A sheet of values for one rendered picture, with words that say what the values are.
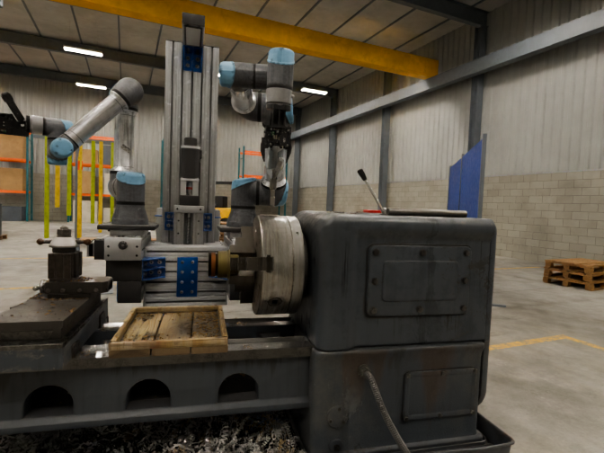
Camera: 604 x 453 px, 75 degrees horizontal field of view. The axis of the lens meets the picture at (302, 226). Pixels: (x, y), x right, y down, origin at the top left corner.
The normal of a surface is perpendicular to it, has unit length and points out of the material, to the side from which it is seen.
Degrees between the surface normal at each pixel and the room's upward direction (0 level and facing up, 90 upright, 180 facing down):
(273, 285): 104
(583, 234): 90
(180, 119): 90
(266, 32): 90
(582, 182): 90
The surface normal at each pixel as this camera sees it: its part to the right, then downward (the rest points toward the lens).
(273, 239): 0.22, -0.54
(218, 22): 0.40, 0.07
